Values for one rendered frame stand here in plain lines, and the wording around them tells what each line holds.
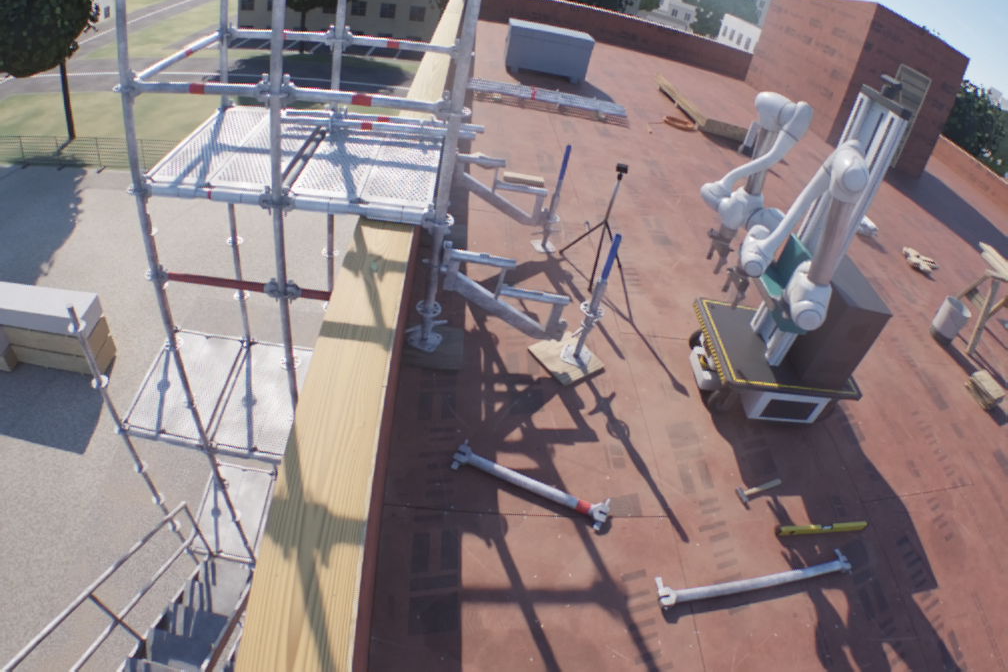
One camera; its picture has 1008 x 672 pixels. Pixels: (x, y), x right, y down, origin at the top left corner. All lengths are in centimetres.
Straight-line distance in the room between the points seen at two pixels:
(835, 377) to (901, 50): 916
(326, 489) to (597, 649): 117
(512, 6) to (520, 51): 535
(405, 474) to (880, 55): 1060
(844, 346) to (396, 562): 232
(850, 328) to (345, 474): 237
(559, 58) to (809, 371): 629
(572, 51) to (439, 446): 671
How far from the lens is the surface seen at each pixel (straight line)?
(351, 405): 159
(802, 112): 269
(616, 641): 214
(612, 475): 249
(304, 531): 137
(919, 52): 1197
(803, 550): 277
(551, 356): 286
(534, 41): 812
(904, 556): 323
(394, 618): 202
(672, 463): 266
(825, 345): 289
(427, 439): 240
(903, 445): 385
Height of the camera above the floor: 192
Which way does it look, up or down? 37 degrees down
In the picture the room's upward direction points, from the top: 13 degrees clockwise
